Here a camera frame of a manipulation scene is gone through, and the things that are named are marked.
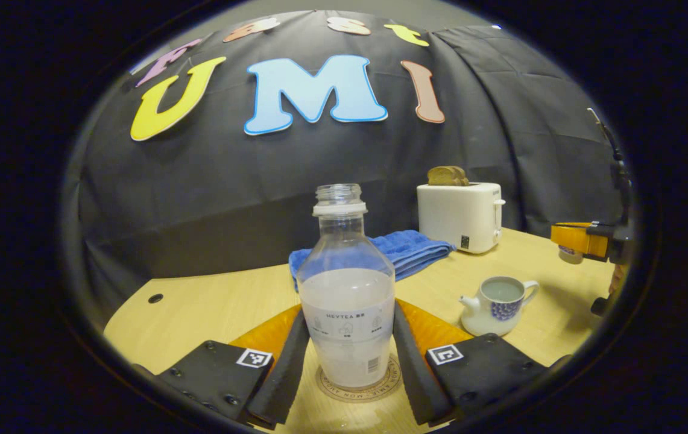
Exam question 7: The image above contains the round brown coaster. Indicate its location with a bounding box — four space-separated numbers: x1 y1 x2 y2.
315 354 403 403

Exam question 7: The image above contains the blue folded towel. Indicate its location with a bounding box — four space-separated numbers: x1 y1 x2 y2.
289 230 456 293

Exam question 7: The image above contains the white toaster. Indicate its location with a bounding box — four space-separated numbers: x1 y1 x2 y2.
417 182 506 254

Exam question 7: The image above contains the clear plastic water bottle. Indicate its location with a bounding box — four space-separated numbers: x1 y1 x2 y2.
296 184 396 389

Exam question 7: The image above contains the black backdrop cloth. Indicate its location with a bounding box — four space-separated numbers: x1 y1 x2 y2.
75 11 628 314

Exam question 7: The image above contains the white blue-patterned teacup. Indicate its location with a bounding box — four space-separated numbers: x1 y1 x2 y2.
459 276 541 337

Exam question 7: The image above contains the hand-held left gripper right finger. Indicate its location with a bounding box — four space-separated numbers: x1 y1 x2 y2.
392 300 570 427

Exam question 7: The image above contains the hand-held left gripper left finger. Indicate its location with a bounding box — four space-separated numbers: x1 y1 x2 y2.
133 304 311 430

